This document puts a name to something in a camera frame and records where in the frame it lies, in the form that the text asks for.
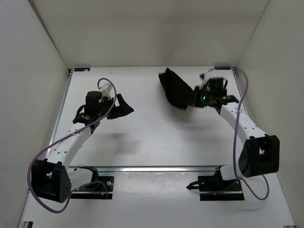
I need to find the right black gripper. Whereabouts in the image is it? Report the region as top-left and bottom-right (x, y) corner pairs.
(185, 86), (214, 109)

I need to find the black skirt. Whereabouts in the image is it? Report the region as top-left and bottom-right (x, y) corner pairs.
(107, 94), (134, 120)
(158, 68), (194, 110)

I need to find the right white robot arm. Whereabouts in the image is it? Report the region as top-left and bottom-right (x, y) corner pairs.
(193, 75), (280, 190)

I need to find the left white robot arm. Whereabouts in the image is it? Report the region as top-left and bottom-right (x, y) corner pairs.
(27, 91), (119, 203)

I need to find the right blue corner label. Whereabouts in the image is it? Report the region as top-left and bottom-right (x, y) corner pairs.
(214, 66), (231, 70)

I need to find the blue corner label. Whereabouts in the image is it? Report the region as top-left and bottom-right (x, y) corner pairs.
(74, 67), (90, 72)
(214, 66), (231, 70)

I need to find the left blue corner label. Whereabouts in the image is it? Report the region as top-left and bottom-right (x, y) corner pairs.
(74, 67), (90, 72)

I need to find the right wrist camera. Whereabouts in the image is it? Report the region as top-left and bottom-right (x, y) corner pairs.
(199, 73), (228, 93)

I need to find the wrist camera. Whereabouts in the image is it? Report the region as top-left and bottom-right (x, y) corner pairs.
(97, 83), (113, 99)
(199, 73), (228, 93)

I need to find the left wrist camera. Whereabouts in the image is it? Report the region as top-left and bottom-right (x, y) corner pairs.
(97, 83), (113, 99)

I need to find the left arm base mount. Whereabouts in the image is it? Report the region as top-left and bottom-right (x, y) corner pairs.
(71, 173), (114, 200)

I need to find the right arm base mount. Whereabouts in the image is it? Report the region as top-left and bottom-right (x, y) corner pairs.
(186, 171), (245, 201)

